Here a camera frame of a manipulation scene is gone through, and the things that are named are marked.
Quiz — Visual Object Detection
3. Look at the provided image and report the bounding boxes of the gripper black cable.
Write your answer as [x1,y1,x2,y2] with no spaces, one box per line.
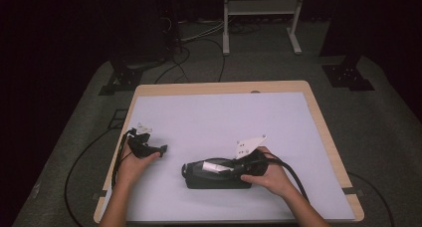
[110,128,137,190]
[263,151,311,203]

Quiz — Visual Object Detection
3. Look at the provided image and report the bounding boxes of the thin black floor cable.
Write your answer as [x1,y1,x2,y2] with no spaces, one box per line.
[346,170,397,227]
[64,128,115,227]

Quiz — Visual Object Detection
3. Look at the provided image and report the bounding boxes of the person's right hand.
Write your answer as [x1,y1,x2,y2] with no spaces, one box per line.
[240,145,297,199]

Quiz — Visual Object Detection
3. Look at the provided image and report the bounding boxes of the looped black floor cable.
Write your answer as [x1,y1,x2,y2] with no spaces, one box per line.
[153,37,227,86]

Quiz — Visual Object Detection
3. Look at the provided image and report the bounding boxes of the black stand base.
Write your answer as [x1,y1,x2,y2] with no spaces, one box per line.
[98,63,144,97]
[320,55,376,93]

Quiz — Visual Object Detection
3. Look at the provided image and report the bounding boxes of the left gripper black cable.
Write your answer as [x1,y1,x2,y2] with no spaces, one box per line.
[110,128,137,190]

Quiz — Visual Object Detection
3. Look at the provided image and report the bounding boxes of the white floor cables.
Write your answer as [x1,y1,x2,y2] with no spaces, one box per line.
[179,19,227,44]

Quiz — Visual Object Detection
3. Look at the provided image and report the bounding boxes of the person's left hand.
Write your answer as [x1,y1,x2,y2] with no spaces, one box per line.
[115,141,162,189]

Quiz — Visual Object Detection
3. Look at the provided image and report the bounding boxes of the white paper roll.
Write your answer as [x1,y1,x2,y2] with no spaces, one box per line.
[202,160,234,173]

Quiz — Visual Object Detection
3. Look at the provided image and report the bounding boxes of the white metal stand frame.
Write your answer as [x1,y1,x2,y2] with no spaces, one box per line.
[222,0,308,57]

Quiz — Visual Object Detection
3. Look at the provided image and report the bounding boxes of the wooden table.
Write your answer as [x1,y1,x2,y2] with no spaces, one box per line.
[93,80,365,225]

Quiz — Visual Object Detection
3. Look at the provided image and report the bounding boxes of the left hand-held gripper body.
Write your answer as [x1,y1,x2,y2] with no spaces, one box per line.
[127,122,157,159]

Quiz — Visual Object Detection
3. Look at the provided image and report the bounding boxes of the white table mat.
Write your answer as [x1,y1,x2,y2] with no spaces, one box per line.
[99,92,356,223]

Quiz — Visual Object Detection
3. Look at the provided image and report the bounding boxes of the black pouch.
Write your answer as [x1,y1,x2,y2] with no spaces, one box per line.
[181,158,254,190]

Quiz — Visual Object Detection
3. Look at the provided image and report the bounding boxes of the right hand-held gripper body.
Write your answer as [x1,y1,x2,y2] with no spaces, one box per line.
[231,134,270,179]

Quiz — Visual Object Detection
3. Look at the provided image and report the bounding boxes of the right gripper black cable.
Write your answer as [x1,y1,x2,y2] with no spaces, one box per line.
[263,151,311,203]

